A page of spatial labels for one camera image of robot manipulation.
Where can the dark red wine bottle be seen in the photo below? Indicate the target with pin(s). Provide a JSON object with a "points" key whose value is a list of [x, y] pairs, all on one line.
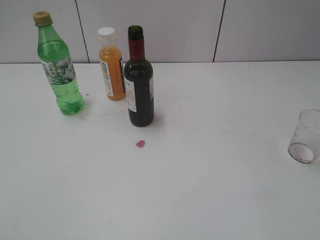
{"points": [[139, 82]]}

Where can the transparent plastic cup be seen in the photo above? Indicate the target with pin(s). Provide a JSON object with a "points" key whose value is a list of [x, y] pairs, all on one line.
{"points": [[304, 145]]}

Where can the orange juice bottle white cap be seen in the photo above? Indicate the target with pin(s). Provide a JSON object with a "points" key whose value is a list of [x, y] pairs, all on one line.
{"points": [[110, 58]]}

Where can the green plastic soda bottle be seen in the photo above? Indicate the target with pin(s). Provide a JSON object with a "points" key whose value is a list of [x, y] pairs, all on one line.
{"points": [[57, 64]]}

